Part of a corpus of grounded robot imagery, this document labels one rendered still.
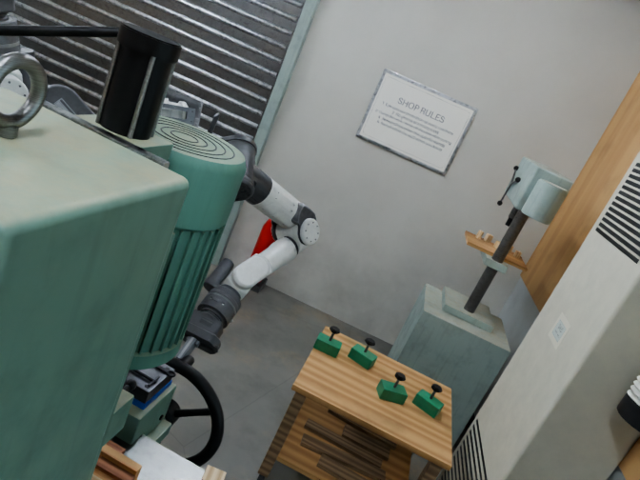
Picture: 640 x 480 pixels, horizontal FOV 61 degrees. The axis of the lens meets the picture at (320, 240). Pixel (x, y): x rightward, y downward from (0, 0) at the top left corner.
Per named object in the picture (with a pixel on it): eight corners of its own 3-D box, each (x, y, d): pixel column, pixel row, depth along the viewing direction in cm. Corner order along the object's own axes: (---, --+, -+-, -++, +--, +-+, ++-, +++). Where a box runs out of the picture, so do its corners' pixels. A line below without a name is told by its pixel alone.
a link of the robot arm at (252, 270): (231, 304, 142) (265, 278, 151) (245, 291, 135) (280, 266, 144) (216, 284, 142) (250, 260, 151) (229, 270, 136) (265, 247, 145)
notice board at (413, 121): (444, 175, 352) (478, 109, 338) (445, 176, 351) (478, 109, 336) (355, 135, 356) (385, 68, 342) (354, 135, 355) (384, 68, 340)
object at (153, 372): (170, 385, 110) (179, 363, 108) (140, 413, 99) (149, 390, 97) (116, 354, 111) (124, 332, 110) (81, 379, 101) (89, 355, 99)
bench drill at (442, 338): (446, 407, 341) (579, 180, 292) (447, 470, 282) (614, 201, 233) (377, 372, 345) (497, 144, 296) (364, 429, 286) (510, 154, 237)
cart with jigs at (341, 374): (402, 472, 267) (463, 369, 247) (390, 566, 213) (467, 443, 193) (284, 410, 274) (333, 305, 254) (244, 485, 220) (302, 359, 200)
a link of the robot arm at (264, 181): (248, 174, 152) (214, 148, 142) (273, 163, 147) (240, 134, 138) (245, 209, 145) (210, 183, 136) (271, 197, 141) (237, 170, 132)
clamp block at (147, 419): (166, 419, 113) (179, 386, 110) (128, 458, 100) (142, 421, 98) (107, 386, 115) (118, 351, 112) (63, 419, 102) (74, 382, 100)
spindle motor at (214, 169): (199, 338, 86) (268, 159, 76) (135, 391, 70) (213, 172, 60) (107, 288, 88) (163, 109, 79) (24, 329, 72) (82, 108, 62)
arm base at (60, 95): (10, 131, 126) (33, 93, 130) (62, 162, 133) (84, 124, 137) (25, 116, 114) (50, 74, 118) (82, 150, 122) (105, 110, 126)
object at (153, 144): (156, 200, 61) (204, 53, 56) (112, 212, 54) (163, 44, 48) (97, 170, 62) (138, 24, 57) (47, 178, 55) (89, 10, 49)
